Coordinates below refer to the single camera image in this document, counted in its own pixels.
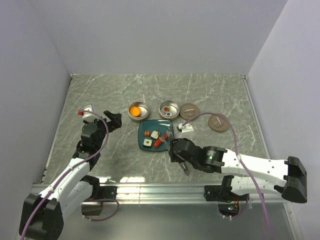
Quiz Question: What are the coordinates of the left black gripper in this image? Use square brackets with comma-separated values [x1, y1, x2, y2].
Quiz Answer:
[83, 110, 122, 150]

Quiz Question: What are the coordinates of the orange egg tart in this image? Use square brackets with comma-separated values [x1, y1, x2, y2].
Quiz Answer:
[129, 106, 141, 118]

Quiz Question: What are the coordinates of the red sausage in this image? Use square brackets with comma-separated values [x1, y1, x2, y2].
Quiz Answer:
[153, 134, 169, 149]

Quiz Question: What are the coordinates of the sushi roll yellow centre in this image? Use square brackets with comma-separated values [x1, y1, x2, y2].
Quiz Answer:
[150, 130, 159, 140]

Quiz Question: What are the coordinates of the sushi roll green centre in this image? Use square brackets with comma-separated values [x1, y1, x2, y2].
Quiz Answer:
[143, 138, 153, 149]

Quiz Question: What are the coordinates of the small burger toy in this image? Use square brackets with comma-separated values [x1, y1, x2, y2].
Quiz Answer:
[163, 106, 171, 113]

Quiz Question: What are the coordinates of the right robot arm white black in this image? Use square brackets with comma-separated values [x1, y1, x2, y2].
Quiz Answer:
[168, 138, 308, 204]

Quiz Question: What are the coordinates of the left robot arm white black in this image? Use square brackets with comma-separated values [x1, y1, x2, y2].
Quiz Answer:
[19, 106, 122, 240]

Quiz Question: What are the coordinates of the left steel lunch container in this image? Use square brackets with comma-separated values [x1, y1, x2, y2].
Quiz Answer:
[128, 101, 150, 123]

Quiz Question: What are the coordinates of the steel lunch container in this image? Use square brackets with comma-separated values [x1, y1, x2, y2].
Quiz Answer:
[158, 100, 180, 121]
[128, 101, 150, 123]

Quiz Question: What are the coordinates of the right steel lunch container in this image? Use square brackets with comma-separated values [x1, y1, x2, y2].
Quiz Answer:
[158, 100, 180, 121]

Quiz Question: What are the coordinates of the teal square plate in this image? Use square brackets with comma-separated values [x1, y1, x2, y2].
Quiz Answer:
[137, 119, 174, 153]

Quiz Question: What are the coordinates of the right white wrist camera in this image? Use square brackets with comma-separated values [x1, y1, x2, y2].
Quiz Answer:
[177, 123, 195, 140]

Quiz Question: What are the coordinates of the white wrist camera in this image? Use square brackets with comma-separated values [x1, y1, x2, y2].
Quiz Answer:
[77, 104, 96, 122]
[177, 123, 195, 140]

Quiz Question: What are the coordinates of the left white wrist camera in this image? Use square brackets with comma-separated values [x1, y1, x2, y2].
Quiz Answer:
[77, 104, 96, 122]

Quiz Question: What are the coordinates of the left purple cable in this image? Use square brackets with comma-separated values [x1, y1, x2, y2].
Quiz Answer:
[19, 111, 120, 240]

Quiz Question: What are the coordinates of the beige lid with handle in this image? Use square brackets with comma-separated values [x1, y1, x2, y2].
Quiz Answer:
[179, 103, 201, 120]

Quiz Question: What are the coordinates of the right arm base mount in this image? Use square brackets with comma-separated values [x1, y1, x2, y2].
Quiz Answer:
[203, 174, 251, 218]

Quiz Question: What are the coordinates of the aluminium front rail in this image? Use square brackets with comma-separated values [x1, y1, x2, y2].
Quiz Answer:
[31, 178, 287, 208]

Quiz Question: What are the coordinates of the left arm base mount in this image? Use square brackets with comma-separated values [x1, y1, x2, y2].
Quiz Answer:
[81, 175, 120, 222]

